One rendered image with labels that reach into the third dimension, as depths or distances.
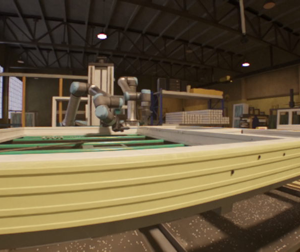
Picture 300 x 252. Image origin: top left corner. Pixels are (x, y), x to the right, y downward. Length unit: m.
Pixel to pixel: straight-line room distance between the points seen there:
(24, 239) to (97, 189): 0.11
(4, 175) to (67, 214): 0.07
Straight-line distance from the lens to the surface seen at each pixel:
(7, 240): 0.27
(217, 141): 0.74
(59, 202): 0.21
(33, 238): 0.26
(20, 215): 0.22
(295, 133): 1.02
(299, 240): 0.78
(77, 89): 1.85
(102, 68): 2.60
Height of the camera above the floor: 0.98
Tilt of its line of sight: 1 degrees down
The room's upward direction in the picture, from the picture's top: straight up
